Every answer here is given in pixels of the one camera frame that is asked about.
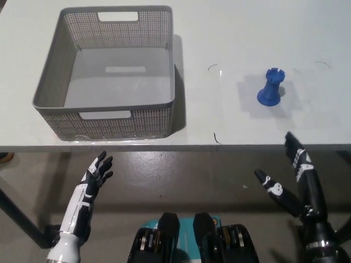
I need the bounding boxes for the white and black left hand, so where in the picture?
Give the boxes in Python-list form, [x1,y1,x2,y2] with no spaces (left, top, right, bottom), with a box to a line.
[58,151,114,239]

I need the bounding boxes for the black and white right hand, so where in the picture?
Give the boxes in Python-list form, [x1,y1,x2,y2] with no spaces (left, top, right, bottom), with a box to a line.
[254,131,330,220]

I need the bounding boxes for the blue rook chess piece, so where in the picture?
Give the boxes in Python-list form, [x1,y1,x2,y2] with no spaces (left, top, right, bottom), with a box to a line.
[256,67,285,107]

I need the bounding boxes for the black and teal robot body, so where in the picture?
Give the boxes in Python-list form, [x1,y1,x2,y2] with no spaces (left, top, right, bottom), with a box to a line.
[127,212,261,263]

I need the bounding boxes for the grey perforated plastic basket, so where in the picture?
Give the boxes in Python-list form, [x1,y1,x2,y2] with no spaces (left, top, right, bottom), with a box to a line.
[32,5,176,141]

